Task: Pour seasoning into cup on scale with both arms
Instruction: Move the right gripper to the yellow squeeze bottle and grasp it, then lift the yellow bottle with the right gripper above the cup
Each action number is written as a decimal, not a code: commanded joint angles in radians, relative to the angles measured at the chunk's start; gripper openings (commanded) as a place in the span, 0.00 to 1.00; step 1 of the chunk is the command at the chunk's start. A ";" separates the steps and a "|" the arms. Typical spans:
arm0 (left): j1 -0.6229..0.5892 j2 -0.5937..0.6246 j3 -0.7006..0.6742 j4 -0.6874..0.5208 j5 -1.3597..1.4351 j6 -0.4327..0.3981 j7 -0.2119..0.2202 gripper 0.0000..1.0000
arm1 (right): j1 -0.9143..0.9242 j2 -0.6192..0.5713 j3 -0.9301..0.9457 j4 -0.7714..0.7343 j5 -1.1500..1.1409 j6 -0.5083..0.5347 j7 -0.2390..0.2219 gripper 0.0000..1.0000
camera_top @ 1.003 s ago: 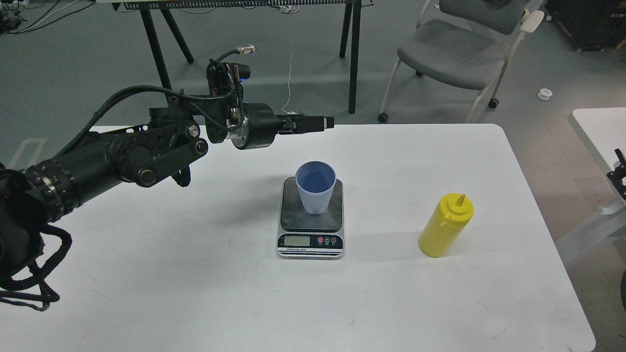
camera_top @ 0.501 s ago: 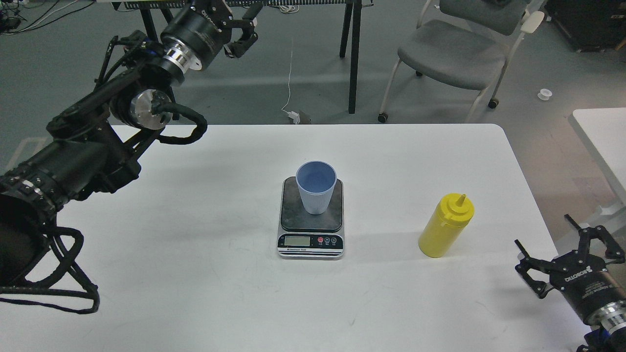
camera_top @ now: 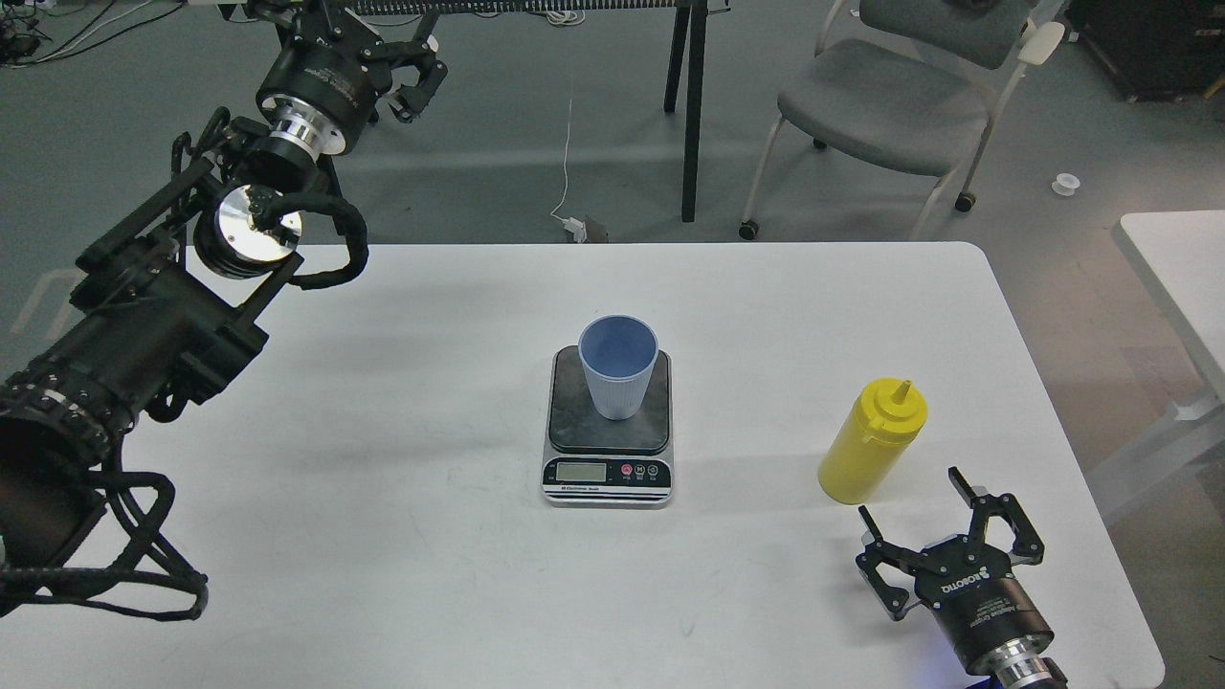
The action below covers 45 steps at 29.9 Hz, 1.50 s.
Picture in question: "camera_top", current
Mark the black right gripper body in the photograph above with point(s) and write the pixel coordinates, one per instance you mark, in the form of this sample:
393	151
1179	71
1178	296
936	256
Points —
984	612

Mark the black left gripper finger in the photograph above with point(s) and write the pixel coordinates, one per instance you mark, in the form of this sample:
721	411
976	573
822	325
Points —
381	59
310	22

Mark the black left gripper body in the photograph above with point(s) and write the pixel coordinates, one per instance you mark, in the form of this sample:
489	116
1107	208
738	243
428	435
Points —
319	95

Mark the yellow squeeze bottle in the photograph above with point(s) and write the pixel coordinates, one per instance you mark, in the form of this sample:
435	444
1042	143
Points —
885	419

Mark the blue ribbed plastic cup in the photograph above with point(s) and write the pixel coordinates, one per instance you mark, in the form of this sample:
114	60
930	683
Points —
618	355

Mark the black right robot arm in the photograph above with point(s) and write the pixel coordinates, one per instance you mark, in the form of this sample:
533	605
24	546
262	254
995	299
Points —
998	521

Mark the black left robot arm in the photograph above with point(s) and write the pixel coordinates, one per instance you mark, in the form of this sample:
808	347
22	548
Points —
170	298

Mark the digital kitchen scale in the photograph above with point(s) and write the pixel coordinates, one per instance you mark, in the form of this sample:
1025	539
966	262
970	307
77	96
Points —
591	461

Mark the white plastic spool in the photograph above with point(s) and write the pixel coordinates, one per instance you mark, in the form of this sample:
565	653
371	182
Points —
1065	184

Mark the grey office chair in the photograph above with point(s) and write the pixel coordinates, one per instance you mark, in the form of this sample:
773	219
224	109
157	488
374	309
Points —
900	112

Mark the black cabinet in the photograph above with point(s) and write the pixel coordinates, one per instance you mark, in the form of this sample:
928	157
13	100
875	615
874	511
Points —
1155	51

